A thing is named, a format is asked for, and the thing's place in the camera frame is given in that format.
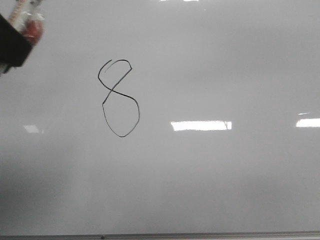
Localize white glossy whiteboard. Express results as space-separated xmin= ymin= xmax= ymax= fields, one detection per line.
xmin=0 ymin=0 xmax=320 ymax=235

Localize white marker with red band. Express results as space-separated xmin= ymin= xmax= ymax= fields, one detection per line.
xmin=7 ymin=0 xmax=44 ymax=46

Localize grey aluminium whiteboard frame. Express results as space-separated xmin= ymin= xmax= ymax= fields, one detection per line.
xmin=0 ymin=230 xmax=320 ymax=240

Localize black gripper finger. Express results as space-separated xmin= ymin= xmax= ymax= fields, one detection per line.
xmin=0 ymin=15 xmax=33 ymax=74

